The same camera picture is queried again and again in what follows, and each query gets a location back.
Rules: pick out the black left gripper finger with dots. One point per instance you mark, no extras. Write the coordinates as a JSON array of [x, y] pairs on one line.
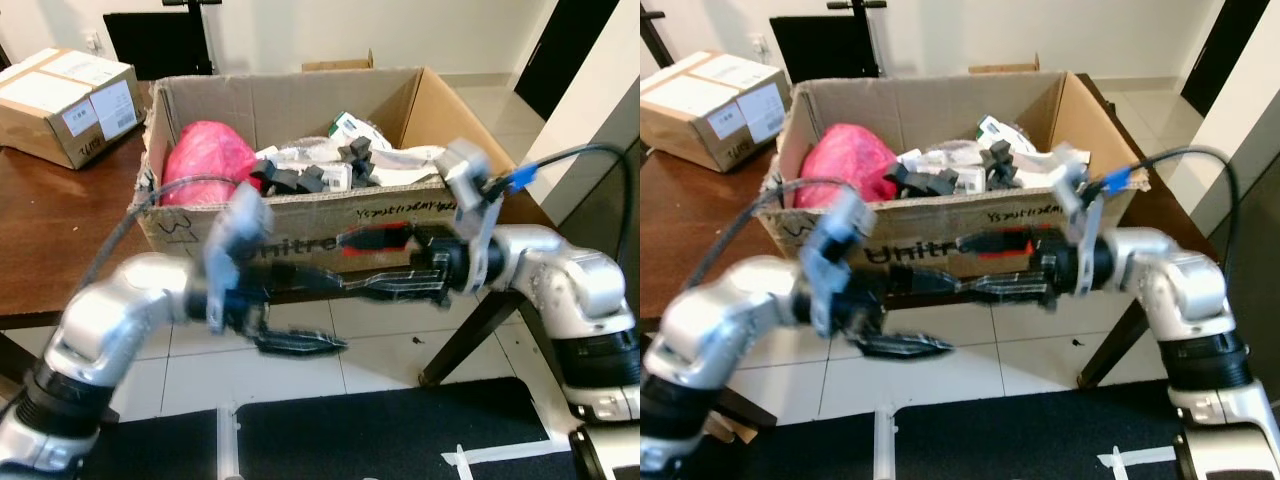
[[905, 346], [300, 344]]

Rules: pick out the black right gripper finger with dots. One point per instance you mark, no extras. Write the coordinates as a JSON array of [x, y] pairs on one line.
[[390, 285], [385, 238], [1000, 243], [1005, 288]]

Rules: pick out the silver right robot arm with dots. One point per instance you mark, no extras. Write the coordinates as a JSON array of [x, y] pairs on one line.
[[570, 280], [1180, 285]]

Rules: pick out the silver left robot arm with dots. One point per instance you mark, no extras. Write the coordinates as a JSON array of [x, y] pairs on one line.
[[720, 310], [110, 300]]

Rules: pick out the black plastic part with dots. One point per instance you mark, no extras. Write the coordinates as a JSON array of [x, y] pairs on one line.
[[285, 180], [1000, 162], [925, 182], [358, 160]]

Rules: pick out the black floor mat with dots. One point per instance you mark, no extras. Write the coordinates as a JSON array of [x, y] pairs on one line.
[[350, 430], [1000, 430]]

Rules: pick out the green white printed packet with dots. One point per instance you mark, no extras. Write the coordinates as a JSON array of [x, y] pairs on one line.
[[1005, 130], [360, 128]]

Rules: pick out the pink plastic bag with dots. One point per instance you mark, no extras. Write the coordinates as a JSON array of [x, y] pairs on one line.
[[205, 160], [845, 160]]

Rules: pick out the open labelled cardboard box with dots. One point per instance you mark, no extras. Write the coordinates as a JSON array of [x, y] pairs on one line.
[[300, 110], [920, 110]]

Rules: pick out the small flat cardboard box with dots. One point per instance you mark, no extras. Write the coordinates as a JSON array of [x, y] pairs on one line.
[[1005, 67], [335, 65]]

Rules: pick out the white floor tape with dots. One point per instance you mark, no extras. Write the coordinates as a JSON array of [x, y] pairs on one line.
[[1140, 460], [500, 455]]

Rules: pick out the black door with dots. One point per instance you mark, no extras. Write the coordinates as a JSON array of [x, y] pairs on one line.
[[565, 50], [1225, 50]]

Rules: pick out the sealed cardboard box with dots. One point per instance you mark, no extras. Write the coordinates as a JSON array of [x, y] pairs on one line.
[[680, 125], [40, 130]]

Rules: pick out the black flat panel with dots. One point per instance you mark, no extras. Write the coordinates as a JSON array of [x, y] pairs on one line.
[[825, 48], [160, 45]]

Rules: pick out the black stand pole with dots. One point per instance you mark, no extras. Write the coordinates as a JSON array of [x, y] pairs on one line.
[[192, 4], [655, 35], [858, 4]]

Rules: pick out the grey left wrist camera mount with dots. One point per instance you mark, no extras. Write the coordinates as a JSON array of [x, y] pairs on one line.
[[838, 225], [238, 225]]

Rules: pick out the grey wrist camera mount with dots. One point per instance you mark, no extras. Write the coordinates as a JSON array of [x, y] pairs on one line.
[[462, 165], [238, 225], [838, 225], [1070, 175]]

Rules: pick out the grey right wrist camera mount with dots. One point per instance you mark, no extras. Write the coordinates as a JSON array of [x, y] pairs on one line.
[[1070, 175], [462, 165]]

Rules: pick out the white wall socket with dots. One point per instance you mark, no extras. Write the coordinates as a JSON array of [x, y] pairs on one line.
[[760, 45], [94, 41]]

